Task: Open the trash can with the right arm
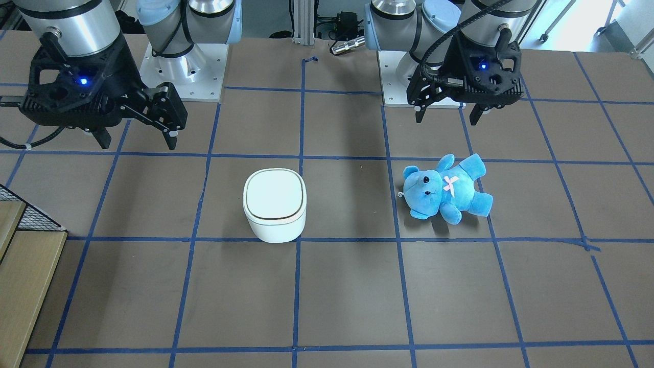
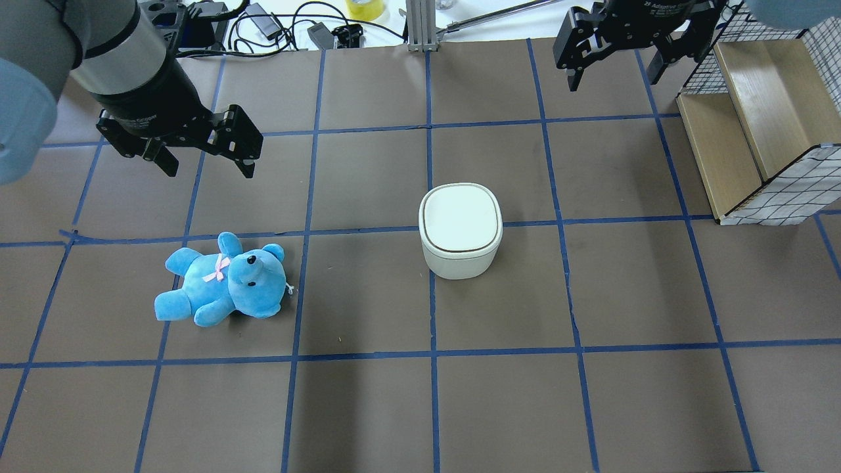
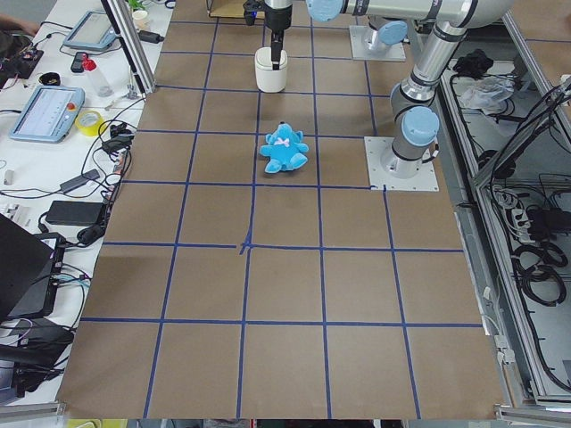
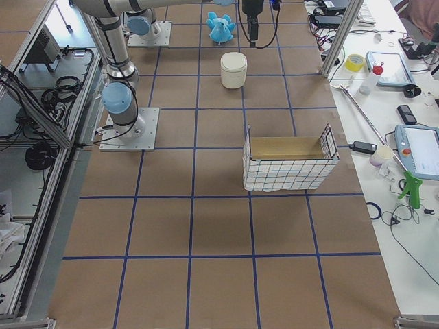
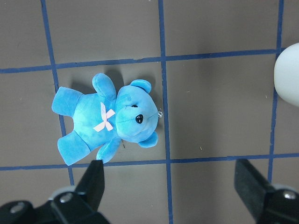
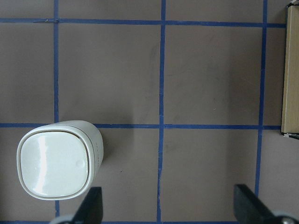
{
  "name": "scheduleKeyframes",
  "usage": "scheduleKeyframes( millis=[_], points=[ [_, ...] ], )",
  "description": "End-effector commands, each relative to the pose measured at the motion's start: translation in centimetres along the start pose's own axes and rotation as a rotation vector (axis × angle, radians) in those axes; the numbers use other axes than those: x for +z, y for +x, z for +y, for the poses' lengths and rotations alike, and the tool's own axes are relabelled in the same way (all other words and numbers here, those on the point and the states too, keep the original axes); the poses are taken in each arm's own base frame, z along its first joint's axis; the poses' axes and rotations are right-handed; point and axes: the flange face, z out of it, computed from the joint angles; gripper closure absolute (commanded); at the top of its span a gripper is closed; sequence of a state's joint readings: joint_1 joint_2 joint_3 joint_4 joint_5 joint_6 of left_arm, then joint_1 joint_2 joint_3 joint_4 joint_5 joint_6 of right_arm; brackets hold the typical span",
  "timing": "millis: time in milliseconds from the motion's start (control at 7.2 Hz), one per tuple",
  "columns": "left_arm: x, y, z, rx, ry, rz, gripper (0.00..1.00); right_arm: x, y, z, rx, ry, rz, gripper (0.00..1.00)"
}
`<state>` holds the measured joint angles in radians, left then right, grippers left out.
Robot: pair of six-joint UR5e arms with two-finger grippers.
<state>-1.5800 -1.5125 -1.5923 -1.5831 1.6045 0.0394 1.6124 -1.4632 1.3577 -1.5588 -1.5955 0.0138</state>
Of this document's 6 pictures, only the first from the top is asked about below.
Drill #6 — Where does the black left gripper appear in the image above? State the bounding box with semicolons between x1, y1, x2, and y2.
407;31;523;126

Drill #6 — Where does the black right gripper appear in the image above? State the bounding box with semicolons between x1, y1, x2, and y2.
19;34;189;150

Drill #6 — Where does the white trash can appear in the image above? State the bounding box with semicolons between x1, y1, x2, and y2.
242;168;308;244

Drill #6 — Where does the blue teddy bear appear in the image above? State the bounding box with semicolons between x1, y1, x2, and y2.
398;153;494;224

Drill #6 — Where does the silver metal cylinder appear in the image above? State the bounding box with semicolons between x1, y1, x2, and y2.
329;36;366;56

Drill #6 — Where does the black power adapter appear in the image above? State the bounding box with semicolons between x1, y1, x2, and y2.
334;11;358;33

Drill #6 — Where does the wooden shelf with mesh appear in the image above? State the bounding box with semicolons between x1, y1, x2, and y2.
1;186;68;367

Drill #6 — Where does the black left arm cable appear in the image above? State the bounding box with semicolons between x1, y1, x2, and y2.
420;0;517;77

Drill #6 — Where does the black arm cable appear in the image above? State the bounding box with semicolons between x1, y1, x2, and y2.
0;123;67;150
420;0;517;77

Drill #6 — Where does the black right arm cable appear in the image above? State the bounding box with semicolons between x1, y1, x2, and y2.
0;123;67;150

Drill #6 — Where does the aluminium frame post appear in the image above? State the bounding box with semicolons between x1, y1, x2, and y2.
291;0;316;47

